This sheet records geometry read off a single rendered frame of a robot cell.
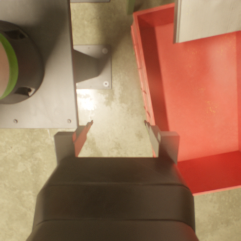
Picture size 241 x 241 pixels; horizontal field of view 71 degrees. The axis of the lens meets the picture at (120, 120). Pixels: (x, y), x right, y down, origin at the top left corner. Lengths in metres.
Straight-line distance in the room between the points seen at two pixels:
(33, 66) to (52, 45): 0.05
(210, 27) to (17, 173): 1.66
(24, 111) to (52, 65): 0.11
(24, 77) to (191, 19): 0.36
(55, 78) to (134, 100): 0.97
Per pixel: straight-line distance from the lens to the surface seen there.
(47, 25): 0.37
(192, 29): 0.46
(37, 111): 0.39
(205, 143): 0.87
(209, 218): 2.01
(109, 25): 1.29
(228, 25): 0.50
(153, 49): 0.73
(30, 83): 0.35
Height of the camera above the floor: 1.26
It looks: 73 degrees down
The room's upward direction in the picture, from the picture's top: 179 degrees counter-clockwise
